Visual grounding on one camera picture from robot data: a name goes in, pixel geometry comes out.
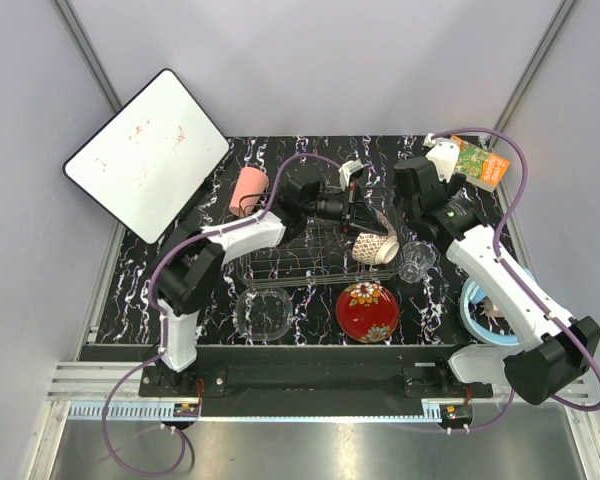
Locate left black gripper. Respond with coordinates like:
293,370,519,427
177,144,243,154
302,182,388,238

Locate brown patterned ceramic bowl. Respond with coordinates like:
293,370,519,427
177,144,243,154
352,233,400,266

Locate clear drinking glass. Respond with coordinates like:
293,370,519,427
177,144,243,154
398,241,436,283

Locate red floral plate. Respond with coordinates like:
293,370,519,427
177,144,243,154
335,282,400,344

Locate pink plastic cup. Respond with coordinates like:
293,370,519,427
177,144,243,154
229,167,269,218

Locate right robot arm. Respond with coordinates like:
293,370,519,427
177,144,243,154
393,157,600,405

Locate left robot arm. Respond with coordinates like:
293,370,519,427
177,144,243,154
148,180,399,396

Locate orange green book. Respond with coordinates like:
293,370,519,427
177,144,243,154
451,136,510,192

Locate light blue headphones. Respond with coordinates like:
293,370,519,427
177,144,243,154
459,278,519,347

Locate small pink white plug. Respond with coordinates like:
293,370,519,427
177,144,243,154
481,298,504,318

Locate clear glass square plate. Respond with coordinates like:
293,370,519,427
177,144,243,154
235,288,294,342

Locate white whiteboard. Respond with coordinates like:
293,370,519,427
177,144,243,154
63,69,229,244

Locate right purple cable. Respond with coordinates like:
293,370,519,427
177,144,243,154
424,127,600,435

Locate purple cable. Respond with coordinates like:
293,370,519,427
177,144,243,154
424,127,600,435
102,152,344,475

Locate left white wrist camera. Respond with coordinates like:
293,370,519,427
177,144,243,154
338,160,366,190

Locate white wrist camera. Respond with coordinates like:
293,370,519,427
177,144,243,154
338,160,366,190
424,138,460,182

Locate wire dish rack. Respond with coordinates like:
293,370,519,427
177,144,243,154
234,218,403,288

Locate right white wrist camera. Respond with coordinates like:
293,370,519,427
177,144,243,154
424,138,460,182

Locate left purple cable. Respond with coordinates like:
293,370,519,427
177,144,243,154
102,152,344,475

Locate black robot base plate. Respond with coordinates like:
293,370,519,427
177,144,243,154
139,344,492,399

